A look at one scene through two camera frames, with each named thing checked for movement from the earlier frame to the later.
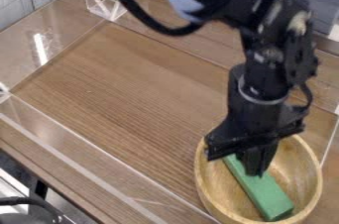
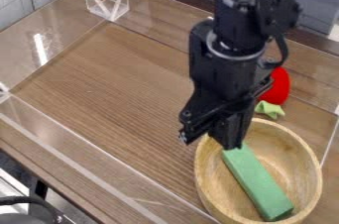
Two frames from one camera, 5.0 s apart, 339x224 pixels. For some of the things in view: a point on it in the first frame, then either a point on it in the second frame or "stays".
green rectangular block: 263,194 stays
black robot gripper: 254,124 -> 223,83
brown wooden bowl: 294,171 stays
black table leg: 40,188 stays
